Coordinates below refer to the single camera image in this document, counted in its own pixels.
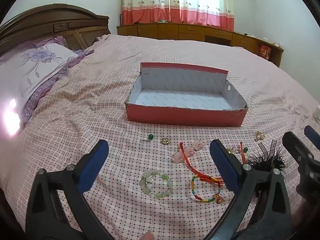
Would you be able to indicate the red gift bag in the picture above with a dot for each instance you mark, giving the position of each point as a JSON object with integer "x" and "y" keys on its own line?
{"x": 265, "y": 52}

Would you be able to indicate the purple floral pillow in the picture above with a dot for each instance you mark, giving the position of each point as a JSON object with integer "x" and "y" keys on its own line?
{"x": 37, "y": 62}

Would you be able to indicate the red cardboard box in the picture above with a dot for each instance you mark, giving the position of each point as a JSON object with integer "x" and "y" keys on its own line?
{"x": 185, "y": 116}

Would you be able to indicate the brown wooden cabinet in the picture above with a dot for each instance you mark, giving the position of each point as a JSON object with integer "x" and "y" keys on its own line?
{"x": 170, "y": 31}

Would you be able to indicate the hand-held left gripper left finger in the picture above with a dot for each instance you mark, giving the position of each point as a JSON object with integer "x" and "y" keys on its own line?
{"x": 92, "y": 166}

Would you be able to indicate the black feather hair clip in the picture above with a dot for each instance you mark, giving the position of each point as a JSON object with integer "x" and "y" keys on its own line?
{"x": 262, "y": 164}

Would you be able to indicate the small gold brooch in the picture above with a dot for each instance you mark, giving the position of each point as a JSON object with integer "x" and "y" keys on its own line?
{"x": 165, "y": 141}

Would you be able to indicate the person's left hand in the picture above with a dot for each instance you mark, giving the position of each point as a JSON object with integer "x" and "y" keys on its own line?
{"x": 148, "y": 236}

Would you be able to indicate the brown wooden headboard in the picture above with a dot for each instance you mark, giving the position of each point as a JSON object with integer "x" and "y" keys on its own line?
{"x": 57, "y": 25}

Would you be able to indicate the gold mask brooch with pearls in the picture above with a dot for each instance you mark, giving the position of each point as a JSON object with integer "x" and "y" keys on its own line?
{"x": 259, "y": 136}

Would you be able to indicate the cream and pink curtain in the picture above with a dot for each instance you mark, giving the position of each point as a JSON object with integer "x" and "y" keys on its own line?
{"x": 175, "y": 2}

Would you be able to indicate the green bead silver earring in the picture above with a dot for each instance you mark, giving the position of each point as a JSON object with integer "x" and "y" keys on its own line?
{"x": 150, "y": 137}

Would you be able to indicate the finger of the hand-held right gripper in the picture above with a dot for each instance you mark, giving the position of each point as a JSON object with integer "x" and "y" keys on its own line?
{"x": 300, "y": 152}
{"x": 313, "y": 135}

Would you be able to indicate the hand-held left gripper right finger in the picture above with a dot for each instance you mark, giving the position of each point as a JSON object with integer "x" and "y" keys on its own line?
{"x": 225, "y": 166}

